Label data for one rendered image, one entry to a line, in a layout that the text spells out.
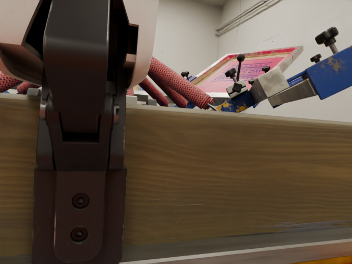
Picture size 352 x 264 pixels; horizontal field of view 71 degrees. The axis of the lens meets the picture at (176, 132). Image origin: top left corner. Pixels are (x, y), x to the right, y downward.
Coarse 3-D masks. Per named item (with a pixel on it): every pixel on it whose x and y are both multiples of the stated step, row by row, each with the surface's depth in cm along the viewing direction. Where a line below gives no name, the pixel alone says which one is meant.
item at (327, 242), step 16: (192, 240) 12; (208, 240) 12; (224, 240) 13; (240, 240) 13; (256, 240) 13; (272, 240) 13; (288, 240) 13; (304, 240) 13; (320, 240) 13; (336, 240) 14; (16, 256) 10; (128, 256) 11; (144, 256) 11; (160, 256) 11; (176, 256) 11; (192, 256) 11; (208, 256) 11; (224, 256) 11; (240, 256) 12; (256, 256) 12; (272, 256) 12; (288, 256) 13; (304, 256) 13; (320, 256) 13; (336, 256) 14
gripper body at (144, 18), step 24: (0, 0) 6; (24, 0) 6; (48, 0) 7; (120, 0) 7; (144, 0) 7; (0, 24) 6; (24, 24) 6; (144, 24) 7; (0, 48) 7; (24, 48) 7; (144, 48) 7; (24, 72) 10; (144, 72) 8
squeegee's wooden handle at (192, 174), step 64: (0, 128) 9; (128, 128) 11; (192, 128) 12; (256, 128) 13; (320, 128) 14; (0, 192) 10; (128, 192) 11; (192, 192) 12; (256, 192) 13; (320, 192) 14; (0, 256) 10
